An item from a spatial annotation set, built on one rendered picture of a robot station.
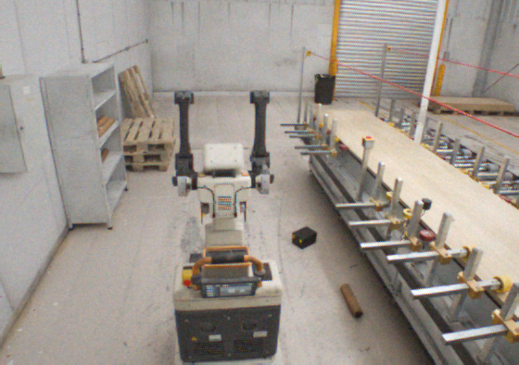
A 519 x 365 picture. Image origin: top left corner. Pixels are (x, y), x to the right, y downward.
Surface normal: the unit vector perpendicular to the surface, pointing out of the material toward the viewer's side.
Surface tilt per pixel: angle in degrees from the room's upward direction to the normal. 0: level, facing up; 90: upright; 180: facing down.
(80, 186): 90
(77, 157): 90
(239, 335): 90
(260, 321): 90
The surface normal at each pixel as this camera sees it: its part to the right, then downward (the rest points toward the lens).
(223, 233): 0.12, 0.27
